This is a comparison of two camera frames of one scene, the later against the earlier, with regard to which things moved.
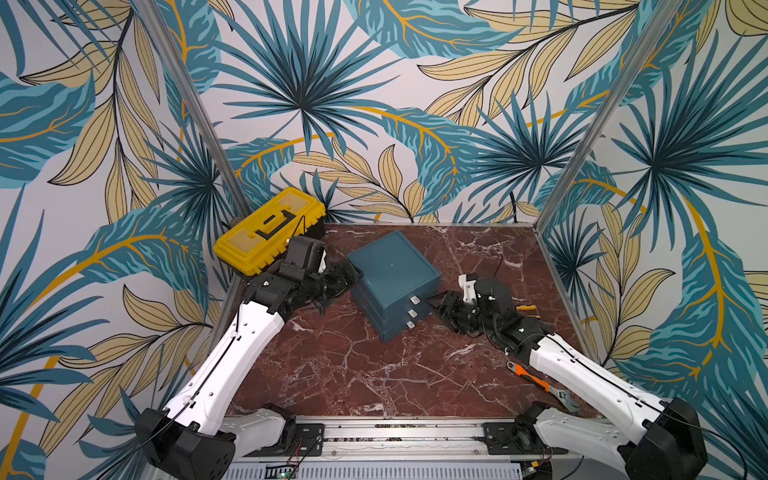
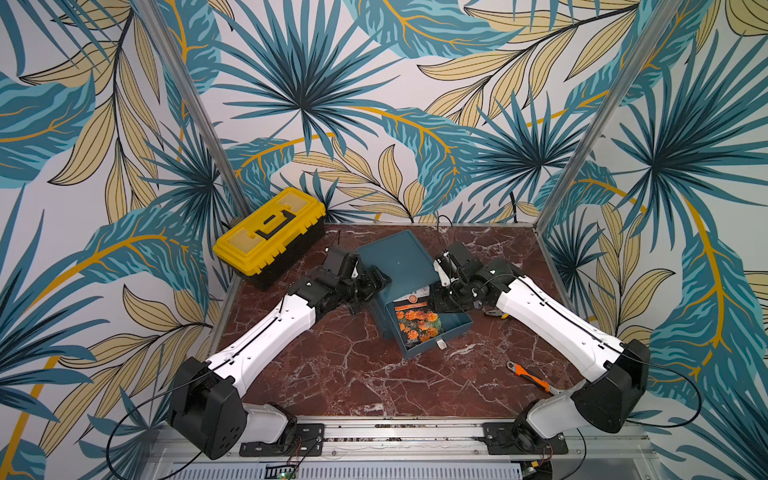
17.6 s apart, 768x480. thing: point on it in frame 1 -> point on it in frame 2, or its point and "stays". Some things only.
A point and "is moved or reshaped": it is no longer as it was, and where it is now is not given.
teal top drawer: x=412 y=298 -> x=453 y=324
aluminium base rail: x=404 y=448 stays
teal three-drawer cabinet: x=398 y=287 is moved or reshaped
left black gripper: x=342 y=282 -> x=374 y=281
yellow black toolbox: x=252 y=247 stays
